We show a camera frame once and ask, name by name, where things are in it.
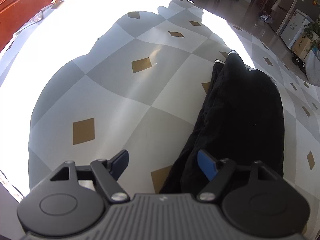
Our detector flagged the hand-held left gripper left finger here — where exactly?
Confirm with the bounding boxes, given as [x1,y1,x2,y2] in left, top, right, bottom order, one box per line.
[49,149,130,203]

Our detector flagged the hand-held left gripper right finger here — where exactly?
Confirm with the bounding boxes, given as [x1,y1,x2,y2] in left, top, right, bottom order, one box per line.
[196,149,277,203]

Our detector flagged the black t-shirt with white stripes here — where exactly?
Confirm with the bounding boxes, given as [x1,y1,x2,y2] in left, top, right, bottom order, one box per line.
[159,50,285,194]

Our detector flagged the grey white checkered tablecloth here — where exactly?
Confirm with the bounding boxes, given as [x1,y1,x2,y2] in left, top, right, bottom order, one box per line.
[0,0,320,240]

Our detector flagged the white paper gift bag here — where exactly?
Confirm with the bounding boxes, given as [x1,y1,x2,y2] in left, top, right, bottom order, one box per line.
[304,50,320,85]

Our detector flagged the cardboard box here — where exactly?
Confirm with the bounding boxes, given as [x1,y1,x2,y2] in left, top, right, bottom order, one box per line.
[292,34,313,59]

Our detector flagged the white chest freezer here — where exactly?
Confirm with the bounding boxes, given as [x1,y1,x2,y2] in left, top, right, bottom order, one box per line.
[280,9,310,49]

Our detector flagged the green vine potted plant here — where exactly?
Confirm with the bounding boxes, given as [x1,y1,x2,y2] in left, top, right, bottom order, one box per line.
[302,17,320,48]

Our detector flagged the silver refrigerator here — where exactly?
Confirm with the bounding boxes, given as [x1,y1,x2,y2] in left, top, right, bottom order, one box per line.
[275,0,304,34]

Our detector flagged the red-brown wooden cabinet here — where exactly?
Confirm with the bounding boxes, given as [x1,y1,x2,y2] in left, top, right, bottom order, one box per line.
[0,0,73,53]

